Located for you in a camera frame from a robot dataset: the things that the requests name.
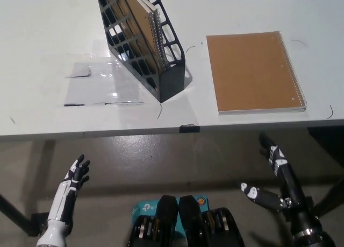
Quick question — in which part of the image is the black lattice book holder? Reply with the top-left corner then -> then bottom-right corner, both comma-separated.
95,0 -> 187,103

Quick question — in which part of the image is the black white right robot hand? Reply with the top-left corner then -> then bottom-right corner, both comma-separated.
240,132 -> 323,236

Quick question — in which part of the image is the transparent plastic sheet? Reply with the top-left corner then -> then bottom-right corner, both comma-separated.
55,52 -> 147,108

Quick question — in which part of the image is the brown spiral notebook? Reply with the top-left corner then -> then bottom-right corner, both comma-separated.
206,30 -> 307,116
103,0 -> 169,72

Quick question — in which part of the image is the black diagonal table leg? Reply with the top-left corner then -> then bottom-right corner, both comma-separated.
313,177 -> 344,213
0,193 -> 30,236

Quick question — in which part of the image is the black tape on table edge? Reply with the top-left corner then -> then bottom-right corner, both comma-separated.
179,124 -> 201,133

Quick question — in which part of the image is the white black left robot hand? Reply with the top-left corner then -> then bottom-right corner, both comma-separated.
36,154 -> 91,247

